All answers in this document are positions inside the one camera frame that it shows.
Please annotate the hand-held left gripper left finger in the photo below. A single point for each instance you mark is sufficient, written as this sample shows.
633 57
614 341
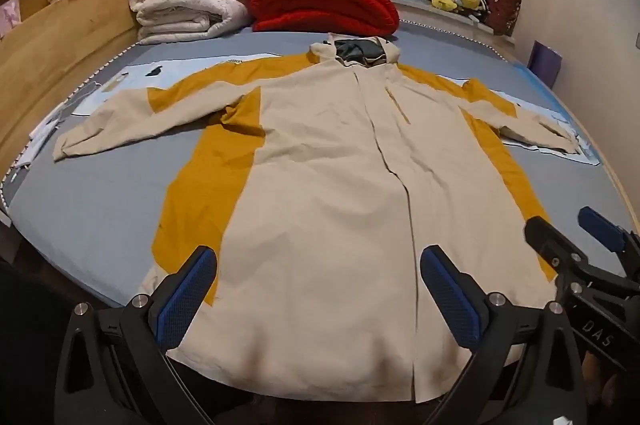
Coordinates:
185 300

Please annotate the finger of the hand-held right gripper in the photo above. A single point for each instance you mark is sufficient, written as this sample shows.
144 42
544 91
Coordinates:
602 229
552 247

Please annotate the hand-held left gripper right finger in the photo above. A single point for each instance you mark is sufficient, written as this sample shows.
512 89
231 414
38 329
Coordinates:
452 300

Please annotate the cream and mustard jacket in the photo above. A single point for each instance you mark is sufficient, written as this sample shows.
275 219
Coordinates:
325 205

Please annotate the person's right hand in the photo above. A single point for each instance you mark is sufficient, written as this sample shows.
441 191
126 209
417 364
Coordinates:
597 387

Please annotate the bed with grey sheet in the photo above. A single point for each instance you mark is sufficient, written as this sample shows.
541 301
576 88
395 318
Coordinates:
90 205

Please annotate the purple box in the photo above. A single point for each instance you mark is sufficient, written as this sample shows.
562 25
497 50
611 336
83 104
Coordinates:
545 62

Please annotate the light blue printed mat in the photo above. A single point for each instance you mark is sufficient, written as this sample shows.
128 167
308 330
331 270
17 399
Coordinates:
150 77

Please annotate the dark red bag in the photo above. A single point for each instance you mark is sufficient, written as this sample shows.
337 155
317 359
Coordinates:
505 10

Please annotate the wooden headboard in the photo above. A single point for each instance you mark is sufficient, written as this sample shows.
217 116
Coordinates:
65 40

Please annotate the folded cream quilt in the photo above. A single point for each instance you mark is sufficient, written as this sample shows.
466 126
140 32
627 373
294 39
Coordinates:
190 0

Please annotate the folded red blanket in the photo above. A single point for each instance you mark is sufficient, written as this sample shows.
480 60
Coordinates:
320 2

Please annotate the pink box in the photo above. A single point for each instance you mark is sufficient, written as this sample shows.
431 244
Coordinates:
7 20

